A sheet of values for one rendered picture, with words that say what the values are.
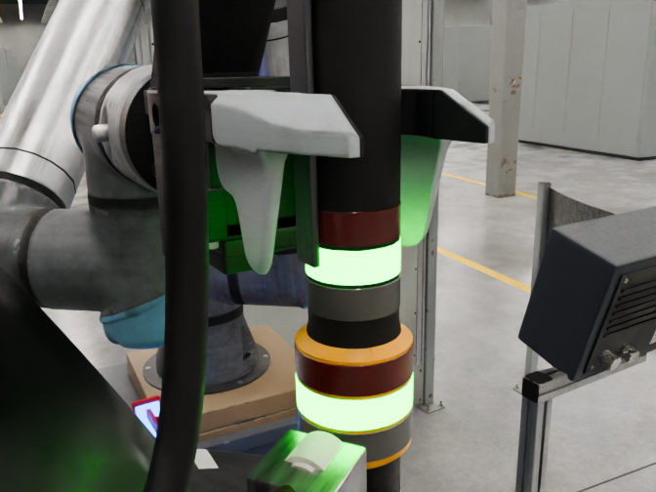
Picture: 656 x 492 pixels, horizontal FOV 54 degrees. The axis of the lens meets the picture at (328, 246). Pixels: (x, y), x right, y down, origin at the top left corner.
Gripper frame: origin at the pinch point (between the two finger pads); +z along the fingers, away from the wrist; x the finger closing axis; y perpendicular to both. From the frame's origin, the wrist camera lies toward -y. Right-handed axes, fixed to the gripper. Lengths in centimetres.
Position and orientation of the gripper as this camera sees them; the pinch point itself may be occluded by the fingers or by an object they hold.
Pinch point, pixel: (399, 109)
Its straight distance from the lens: 19.3
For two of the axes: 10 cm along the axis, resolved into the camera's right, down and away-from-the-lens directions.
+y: 0.2, 9.6, 2.7
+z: 5.1, 2.2, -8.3
